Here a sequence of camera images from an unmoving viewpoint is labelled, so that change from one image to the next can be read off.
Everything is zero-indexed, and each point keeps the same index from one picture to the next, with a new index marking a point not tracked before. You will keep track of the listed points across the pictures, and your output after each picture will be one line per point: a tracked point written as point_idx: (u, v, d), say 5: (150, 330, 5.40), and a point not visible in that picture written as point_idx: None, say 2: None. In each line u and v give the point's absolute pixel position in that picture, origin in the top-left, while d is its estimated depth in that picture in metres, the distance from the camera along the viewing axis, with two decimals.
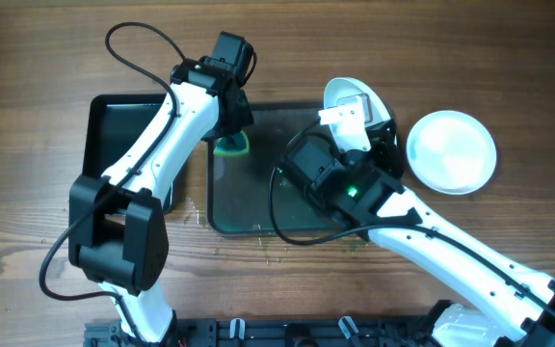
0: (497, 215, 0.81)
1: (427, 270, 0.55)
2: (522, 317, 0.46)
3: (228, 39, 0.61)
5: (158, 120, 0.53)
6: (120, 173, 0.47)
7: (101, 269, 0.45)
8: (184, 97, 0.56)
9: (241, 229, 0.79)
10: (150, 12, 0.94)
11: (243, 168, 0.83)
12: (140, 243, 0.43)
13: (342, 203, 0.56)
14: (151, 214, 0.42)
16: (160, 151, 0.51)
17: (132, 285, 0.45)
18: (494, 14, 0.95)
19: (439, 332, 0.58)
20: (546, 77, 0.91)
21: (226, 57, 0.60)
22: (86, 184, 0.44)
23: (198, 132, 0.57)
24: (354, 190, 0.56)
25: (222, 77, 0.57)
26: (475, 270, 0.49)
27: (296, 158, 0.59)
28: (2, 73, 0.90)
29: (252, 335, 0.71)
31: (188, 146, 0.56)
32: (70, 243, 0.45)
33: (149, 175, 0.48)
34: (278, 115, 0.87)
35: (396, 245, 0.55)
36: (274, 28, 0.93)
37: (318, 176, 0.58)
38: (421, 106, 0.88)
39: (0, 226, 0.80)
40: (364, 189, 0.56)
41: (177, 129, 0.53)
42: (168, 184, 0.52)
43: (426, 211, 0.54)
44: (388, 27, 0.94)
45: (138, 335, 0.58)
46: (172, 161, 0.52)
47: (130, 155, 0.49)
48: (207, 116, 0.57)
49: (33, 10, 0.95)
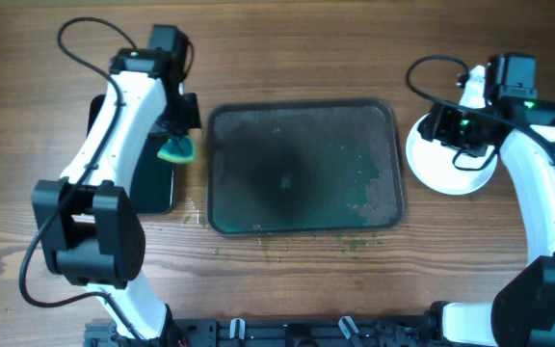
0: (497, 216, 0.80)
1: (518, 187, 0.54)
2: None
3: (161, 30, 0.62)
5: (104, 113, 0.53)
6: (79, 171, 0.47)
7: (80, 269, 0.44)
8: (126, 86, 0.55)
9: (241, 229, 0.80)
10: (150, 12, 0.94)
11: (242, 170, 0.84)
12: (111, 232, 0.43)
13: (512, 103, 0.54)
14: (118, 202, 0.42)
16: (113, 143, 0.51)
17: (116, 278, 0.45)
18: (494, 15, 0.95)
19: (448, 308, 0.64)
20: (548, 77, 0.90)
21: (163, 44, 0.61)
22: (46, 187, 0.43)
23: (145, 118, 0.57)
24: (531, 102, 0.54)
25: (158, 60, 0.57)
26: None
27: (512, 61, 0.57)
28: (2, 73, 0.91)
29: (252, 335, 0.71)
31: (141, 134, 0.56)
32: (45, 252, 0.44)
33: (108, 168, 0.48)
34: (277, 115, 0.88)
35: (520, 158, 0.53)
36: (275, 28, 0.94)
37: (512, 87, 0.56)
38: (422, 106, 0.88)
39: (1, 226, 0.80)
40: (540, 105, 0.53)
41: (125, 119, 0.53)
42: (127, 174, 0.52)
43: None
44: (388, 26, 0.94)
45: (137, 335, 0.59)
46: (127, 149, 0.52)
47: (84, 153, 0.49)
48: (153, 99, 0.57)
49: (34, 10, 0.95)
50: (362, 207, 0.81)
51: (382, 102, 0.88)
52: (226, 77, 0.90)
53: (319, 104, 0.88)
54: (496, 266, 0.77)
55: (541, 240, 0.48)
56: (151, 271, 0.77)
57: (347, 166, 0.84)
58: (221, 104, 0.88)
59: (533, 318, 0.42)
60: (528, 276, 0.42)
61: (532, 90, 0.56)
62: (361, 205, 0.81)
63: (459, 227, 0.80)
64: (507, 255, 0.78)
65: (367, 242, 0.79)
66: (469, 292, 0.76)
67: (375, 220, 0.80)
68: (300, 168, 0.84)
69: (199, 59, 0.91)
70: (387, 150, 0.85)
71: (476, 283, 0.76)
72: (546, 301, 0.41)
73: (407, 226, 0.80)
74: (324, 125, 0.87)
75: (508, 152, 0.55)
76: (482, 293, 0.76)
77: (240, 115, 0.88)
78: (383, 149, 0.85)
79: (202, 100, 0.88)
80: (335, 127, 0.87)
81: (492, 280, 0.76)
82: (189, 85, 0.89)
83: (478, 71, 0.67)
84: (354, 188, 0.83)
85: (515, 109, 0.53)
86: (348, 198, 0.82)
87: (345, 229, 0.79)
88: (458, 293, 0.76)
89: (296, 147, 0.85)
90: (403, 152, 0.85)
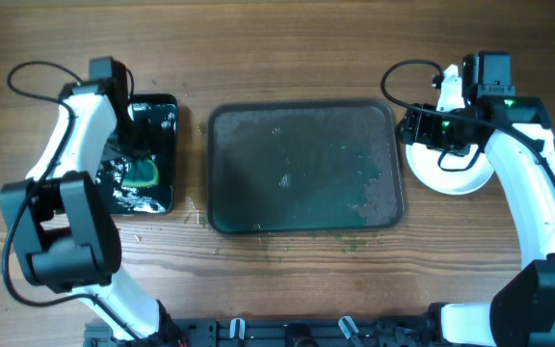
0: (497, 216, 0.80)
1: (504, 187, 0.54)
2: (553, 251, 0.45)
3: (97, 62, 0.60)
5: (58, 127, 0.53)
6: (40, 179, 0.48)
7: (59, 270, 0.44)
8: (74, 102, 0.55)
9: (241, 229, 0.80)
10: (150, 12, 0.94)
11: (242, 170, 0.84)
12: (83, 220, 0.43)
13: (492, 102, 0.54)
14: (85, 186, 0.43)
16: (71, 144, 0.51)
17: (97, 274, 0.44)
18: (494, 15, 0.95)
19: (447, 308, 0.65)
20: (547, 77, 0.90)
21: (103, 79, 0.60)
22: (10, 189, 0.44)
23: (101, 130, 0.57)
24: (511, 101, 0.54)
25: (97, 84, 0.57)
26: (550, 204, 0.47)
27: (487, 59, 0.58)
28: (2, 73, 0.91)
29: (252, 335, 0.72)
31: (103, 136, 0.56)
32: (21, 256, 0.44)
33: (69, 164, 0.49)
34: (277, 115, 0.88)
35: (504, 157, 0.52)
36: (275, 28, 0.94)
37: (489, 85, 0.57)
38: None
39: (0, 226, 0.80)
40: (520, 104, 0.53)
41: (79, 128, 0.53)
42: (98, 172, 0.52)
43: (549, 149, 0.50)
44: (389, 27, 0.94)
45: (134, 333, 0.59)
46: (88, 149, 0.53)
47: (43, 159, 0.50)
48: (105, 112, 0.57)
49: (33, 10, 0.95)
50: (362, 206, 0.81)
51: (382, 102, 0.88)
52: (226, 77, 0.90)
53: (320, 104, 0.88)
54: (495, 266, 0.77)
55: (531, 240, 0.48)
56: (151, 272, 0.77)
57: (347, 166, 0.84)
58: (220, 103, 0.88)
59: (534, 323, 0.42)
60: (523, 281, 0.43)
61: (509, 88, 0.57)
62: (361, 205, 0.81)
63: (459, 227, 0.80)
64: (507, 255, 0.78)
65: (367, 242, 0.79)
66: (469, 292, 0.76)
67: (375, 220, 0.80)
68: (300, 166, 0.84)
69: (199, 60, 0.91)
70: (387, 150, 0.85)
71: (476, 283, 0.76)
72: (543, 305, 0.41)
73: (407, 225, 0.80)
74: (324, 125, 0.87)
75: (491, 151, 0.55)
76: (481, 293, 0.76)
77: (240, 115, 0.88)
78: (383, 149, 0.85)
79: (202, 101, 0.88)
80: (335, 127, 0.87)
81: (492, 280, 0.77)
82: (189, 85, 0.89)
83: (451, 71, 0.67)
84: (354, 188, 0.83)
85: (495, 110, 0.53)
86: (348, 197, 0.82)
87: (345, 229, 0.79)
88: (457, 293, 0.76)
89: (296, 147, 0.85)
90: (403, 152, 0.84)
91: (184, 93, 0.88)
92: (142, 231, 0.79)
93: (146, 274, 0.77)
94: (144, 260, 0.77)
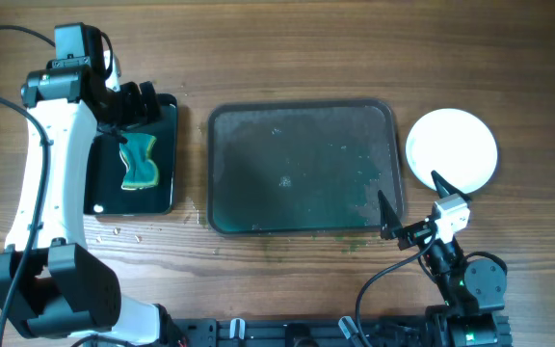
0: (497, 215, 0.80)
1: None
2: None
3: (66, 31, 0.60)
5: (33, 155, 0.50)
6: (22, 243, 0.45)
7: (58, 327, 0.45)
8: (47, 120, 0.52)
9: (241, 229, 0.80)
10: (150, 12, 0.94)
11: (242, 171, 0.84)
12: (76, 290, 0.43)
13: None
14: (75, 259, 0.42)
16: (52, 188, 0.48)
17: (97, 327, 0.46)
18: (493, 14, 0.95)
19: None
20: (546, 77, 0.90)
21: (75, 51, 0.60)
22: None
23: (84, 146, 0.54)
24: (471, 334, 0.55)
25: (74, 67, 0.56)
26: None
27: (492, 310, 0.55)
28: (2, 72, 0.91)
29: (251, 335, 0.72)
31: (83, 160, 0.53)
32: (15, 323, 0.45)
33: (52, 222, 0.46)
34: (277, 115, 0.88)
35: None
36: (274, 28, 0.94)
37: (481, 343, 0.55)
38: (421, 106, 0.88)
39: (0, 226, 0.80)
40: (482, 337, 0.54)
41: (58, 157, 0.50)
42: (81, 212, 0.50)
43: None
44: (389, 27, 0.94)
45: (138, 343, 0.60)
46: (72, 183, 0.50)
47: (22, 211, 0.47)
48: (84, 123, 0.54)
49: (34, 10, 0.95)
50: (362, 207, 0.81)
51: (382, 102, 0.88)
52: (225, 77, 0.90)
53: (319, 104, 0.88)
54: None
55: None
56: (151, 272, 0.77)
57: (347, 166, 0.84)
58: (220, 103, 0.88)
59: None
60: None
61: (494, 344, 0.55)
62: (362, 205, 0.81)
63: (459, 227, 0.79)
64: (507, 255, 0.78)
65: (367, 242, 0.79)
66: None
67: (375, 220, 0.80)
68: (300, 167, 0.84)
69: (199, 59, 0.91)
70: (387, 150, 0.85)
71: None
72: None
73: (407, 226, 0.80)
74: (324, 125, 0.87)
75: None
76: None
77: (240, 115, 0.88)
78: (383, 149, 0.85)
79: (202, 100, 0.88)
80: (336, 127, 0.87)
81: None
82: (189, 85, 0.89)
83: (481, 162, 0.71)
84: (354, 188, 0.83)
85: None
86: (348, 198, 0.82)
87: (345, 229, 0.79)
88: None
89: (296, 147, 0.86)
90: (403, 152, 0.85)
91: (183, 93, 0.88)
92: (142, 231, 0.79)
93: (146, 274, 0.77)
94: (144, 260, 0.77)
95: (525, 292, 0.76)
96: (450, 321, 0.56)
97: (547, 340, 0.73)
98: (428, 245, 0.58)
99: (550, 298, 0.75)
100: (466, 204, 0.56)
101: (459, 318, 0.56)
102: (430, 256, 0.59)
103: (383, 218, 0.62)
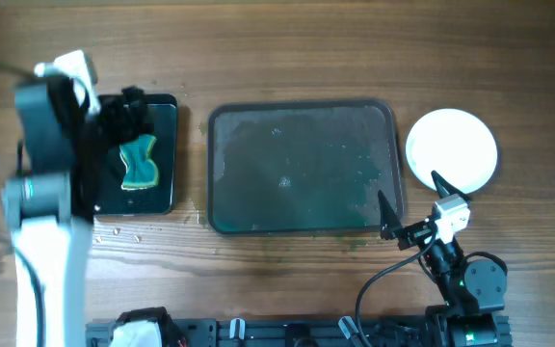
0: (497, 216, 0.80)
1: None
2: None
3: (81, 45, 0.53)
5: (27, 289, 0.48)
6: (35, 338, 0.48)
7: None
8: (37, 264, 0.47)
9: (241, 229, 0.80)
10: (150, 12, 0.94)
11: (242, 171, 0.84)
12: None
13: None
14: None
16: (49, 319, 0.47)
17: None
18: (493, 15, 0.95)
19: None
20: (546, 78, 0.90)
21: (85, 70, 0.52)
22: None
23: (73, 262, 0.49)
24: (471, 334, 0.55)
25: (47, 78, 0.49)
26: None
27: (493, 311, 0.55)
28: (2, 73, 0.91)
29: (252, 335, 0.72)
31: (75, 291, 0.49)
32: None
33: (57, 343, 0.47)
34: (278, 115, 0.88)
35: None
36: (275, 28, 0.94)
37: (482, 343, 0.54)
38: (421, 106, 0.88)
39: (0, 226, 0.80)
40: (482, 338, 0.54)
41: (49, 308, 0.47)
42: (83, 309, 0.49)
43: None
44: (388, 27, 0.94)
45: None
46: (72, 287, 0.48)
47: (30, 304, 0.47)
48: (76, 253, 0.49)
49: (33, 10, 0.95)
50: (362, 207, 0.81)
51: (382, 102, 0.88)
52: (225, 77, 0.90)
53: (319, 104, 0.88)
54: None
55: None
56: (151, 272, 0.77)
57: (347, 166, 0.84)
58: (220, 104, 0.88)
59: None
60: None
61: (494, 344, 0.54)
62: (362, 205, 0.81)
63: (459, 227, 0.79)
64: (507, 255, 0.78)
65: (367, 242, 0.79)
66: None
67: (375, 220, 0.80)
68: (300, 167, 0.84)
69: (199, 59, 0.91)
70: (387, 150, 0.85)
71: None
72: None
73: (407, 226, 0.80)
74: (324, 125, 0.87)
75: None
76: None
77: (240, 115, 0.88)
78: (383, 149, 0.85)
79: (202, 101, 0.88)
80: (336, 127, 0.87)
81: None
82: (189, 85, 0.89)
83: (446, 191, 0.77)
84: (354, 188, 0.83)
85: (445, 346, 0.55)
86: (348, 198, 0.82)
87: (345, 229, 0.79)
88: None
89: (296, 147, 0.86)
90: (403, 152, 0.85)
91: (184, 93, 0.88)
92: (142, 230, 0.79)
93: (145, 274, 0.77)
94: (144, 260, 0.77)
95: (525, 292, 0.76)
96: (450, 321, 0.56)
97: (546, 340, 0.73)
98: (428, 245, 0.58)
99: (549, 298, 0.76)
100: (466, 204, 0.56)
101: (459, 318, 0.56)
102: (430, 256, 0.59)
103: (383, 218, 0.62)
